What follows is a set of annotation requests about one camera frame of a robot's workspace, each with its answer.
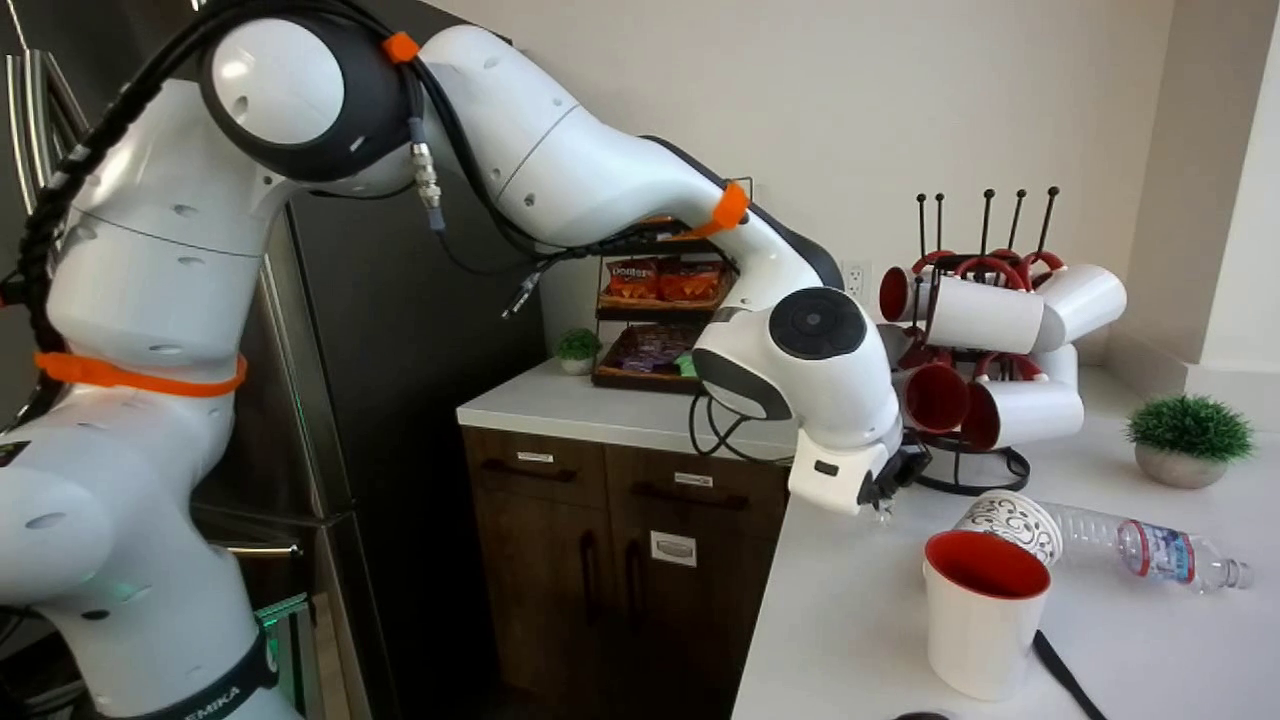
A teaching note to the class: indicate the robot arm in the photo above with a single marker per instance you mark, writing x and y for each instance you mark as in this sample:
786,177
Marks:
150,280

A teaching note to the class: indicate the black mug rack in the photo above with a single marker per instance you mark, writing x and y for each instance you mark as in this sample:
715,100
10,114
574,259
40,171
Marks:
975,475

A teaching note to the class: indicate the cabinet door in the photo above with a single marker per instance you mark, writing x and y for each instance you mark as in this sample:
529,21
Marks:
530,590
700,630

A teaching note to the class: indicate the black snack rack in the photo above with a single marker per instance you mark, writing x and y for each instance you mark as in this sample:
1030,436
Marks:
612,312

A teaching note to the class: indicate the heap of snack packets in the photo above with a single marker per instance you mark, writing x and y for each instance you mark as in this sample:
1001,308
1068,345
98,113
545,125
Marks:
648,348

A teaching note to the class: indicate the wall socket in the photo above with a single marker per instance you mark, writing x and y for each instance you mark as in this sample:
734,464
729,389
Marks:
857,280

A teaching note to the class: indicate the clear plastic water bottle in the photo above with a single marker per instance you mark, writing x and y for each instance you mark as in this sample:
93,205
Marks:
1150,550

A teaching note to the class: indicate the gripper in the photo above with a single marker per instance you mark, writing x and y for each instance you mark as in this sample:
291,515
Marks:
897,468

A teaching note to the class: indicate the potted green plant grey pot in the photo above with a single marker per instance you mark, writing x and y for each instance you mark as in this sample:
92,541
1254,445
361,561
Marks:
1188,430

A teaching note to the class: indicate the large white mug red inside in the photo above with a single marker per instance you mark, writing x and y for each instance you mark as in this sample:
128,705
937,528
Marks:
980,640

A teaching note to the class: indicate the orange chips bag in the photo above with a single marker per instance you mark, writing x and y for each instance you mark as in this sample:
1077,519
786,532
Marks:
690,281
633,279

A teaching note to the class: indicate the dark wooden cabinet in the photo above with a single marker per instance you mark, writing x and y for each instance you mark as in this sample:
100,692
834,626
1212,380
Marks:
560,600

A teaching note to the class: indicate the drawer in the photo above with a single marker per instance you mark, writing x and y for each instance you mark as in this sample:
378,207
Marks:
535,485
700,515

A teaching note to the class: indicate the small potted green plant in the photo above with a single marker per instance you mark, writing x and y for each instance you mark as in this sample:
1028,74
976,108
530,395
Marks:
578,346

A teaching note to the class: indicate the stainless steel refrigerator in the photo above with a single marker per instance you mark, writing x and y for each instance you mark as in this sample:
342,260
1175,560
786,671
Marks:
400,330

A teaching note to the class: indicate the white cup black pattern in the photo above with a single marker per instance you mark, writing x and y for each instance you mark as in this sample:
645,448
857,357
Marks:
1020,520

